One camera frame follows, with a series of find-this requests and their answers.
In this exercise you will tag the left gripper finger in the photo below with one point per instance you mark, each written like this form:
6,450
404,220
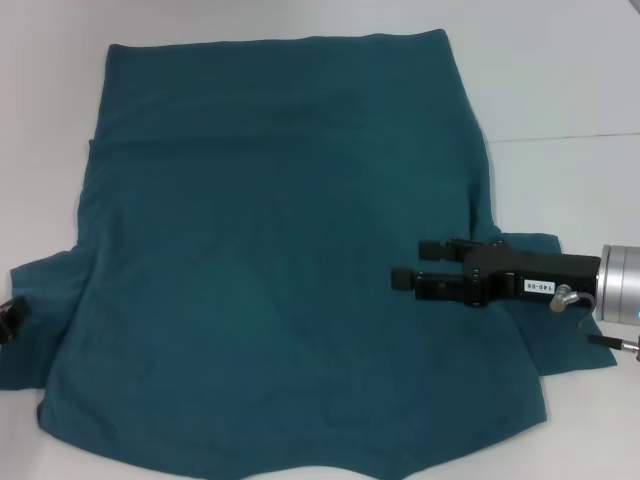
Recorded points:
17,312

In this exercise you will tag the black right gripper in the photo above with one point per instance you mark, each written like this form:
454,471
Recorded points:
550,272

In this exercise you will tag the teal blue shirt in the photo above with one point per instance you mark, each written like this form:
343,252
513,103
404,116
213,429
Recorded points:
275,250

